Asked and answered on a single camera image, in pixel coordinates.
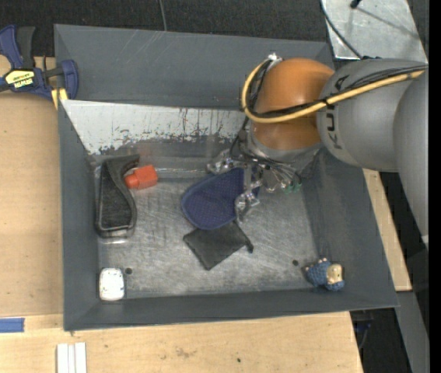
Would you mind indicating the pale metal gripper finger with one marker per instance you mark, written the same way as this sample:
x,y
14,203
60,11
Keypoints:
x,y
246,204
224,165

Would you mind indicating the blue mesh pouch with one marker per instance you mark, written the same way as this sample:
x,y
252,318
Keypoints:
x,y
212,200

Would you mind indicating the grey metal bin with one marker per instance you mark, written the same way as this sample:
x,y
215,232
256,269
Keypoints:
x,y
267,247

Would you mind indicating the black square cloth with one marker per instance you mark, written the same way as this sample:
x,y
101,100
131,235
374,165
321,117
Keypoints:
x,y
216,245

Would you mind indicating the orange-red small bottle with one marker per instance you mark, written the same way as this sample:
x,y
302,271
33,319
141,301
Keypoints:
x,y
144,177

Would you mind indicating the blue toy animal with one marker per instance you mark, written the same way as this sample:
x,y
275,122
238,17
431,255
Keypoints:
x,y
323,274

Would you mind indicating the white small box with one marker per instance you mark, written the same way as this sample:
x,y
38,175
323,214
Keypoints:
x,y
111,284

